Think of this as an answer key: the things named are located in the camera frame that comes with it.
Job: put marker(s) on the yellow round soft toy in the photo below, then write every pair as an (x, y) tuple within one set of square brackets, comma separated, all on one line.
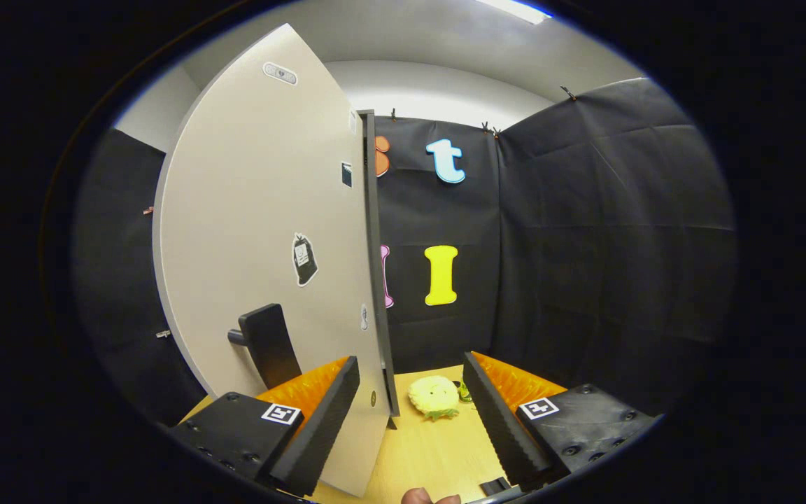
[(433, 395)]

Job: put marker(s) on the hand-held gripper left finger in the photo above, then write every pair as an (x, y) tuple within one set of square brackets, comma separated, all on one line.
[(319, 427)]

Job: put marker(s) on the long ceiling light panel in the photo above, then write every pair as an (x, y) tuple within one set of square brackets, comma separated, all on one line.
[(515, 10)]

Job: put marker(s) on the black backdrop cloth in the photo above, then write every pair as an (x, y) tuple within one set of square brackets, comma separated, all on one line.
[(599, 245)]

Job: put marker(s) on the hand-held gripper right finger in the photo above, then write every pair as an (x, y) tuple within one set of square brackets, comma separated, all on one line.
[(501, 420)]

